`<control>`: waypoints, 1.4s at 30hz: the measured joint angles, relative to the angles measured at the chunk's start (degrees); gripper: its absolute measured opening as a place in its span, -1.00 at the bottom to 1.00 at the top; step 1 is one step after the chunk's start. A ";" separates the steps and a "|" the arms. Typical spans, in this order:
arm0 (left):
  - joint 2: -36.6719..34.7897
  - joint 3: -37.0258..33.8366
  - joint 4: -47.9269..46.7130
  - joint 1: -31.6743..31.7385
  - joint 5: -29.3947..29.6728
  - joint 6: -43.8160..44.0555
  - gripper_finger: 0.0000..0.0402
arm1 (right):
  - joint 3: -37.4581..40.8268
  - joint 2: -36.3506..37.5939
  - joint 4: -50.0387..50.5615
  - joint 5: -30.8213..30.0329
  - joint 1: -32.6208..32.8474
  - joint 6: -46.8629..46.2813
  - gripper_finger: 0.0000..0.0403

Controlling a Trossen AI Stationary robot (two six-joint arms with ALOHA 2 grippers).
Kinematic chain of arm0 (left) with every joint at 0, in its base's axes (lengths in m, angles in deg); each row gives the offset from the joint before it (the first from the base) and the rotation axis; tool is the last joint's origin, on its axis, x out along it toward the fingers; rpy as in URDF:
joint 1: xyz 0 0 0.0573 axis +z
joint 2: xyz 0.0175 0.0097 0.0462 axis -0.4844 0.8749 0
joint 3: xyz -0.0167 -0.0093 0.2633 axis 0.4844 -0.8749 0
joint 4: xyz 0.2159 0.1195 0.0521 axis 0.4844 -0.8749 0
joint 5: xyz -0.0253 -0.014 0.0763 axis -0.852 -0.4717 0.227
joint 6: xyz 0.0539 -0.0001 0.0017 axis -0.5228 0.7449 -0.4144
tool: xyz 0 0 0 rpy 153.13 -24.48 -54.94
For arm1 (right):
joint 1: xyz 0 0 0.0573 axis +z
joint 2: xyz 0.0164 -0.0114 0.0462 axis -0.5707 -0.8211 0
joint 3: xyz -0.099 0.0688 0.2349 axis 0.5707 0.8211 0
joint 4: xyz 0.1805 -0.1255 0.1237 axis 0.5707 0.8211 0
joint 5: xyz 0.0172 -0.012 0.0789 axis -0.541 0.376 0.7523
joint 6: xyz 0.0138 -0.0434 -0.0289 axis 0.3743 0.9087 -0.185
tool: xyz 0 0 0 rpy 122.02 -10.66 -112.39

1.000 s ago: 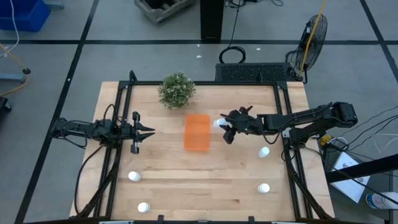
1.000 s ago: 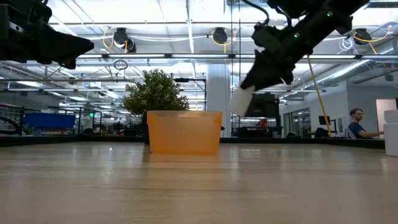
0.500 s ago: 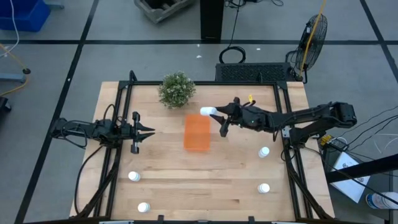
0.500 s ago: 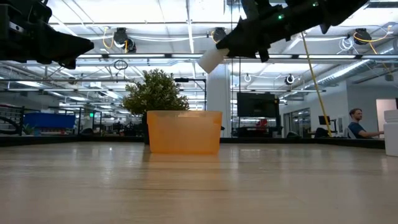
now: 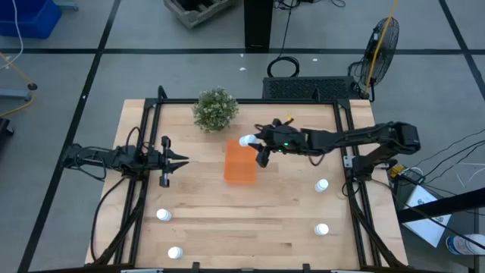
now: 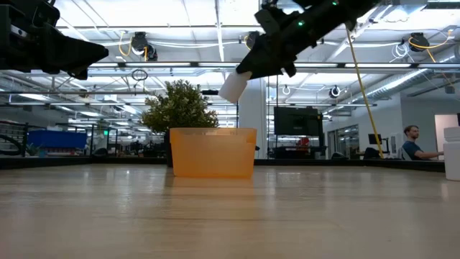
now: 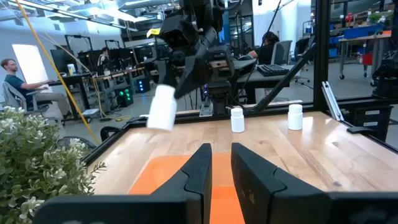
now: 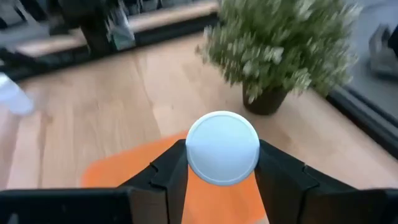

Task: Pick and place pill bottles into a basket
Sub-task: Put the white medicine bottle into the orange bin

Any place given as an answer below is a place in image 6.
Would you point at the person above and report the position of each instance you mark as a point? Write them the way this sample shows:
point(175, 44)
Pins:
point(411, 145)

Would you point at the blue plastic bin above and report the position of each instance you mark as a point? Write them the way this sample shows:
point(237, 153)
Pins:
point(57, 139)

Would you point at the orange plastic basket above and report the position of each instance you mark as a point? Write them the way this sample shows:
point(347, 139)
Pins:
point(213, 154)

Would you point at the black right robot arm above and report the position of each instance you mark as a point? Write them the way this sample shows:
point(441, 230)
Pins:
point(354, 7)

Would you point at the small green potted plant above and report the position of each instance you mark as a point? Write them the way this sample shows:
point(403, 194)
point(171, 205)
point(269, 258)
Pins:
point(179, 106)

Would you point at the black monitor screen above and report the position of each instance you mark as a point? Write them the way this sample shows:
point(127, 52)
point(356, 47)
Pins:
point(297, 121)

